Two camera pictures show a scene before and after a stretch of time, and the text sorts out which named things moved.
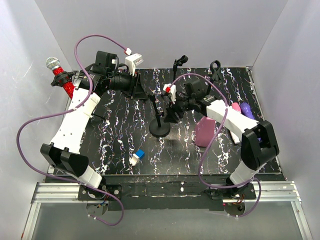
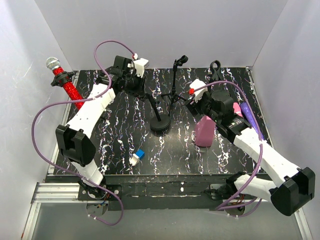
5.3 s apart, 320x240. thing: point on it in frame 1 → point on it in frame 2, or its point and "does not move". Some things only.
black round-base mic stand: [216, 72] does not move
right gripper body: [180, 105] → [203, 106]
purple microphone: [246, 110] does not move
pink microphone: [235, 106] does not move
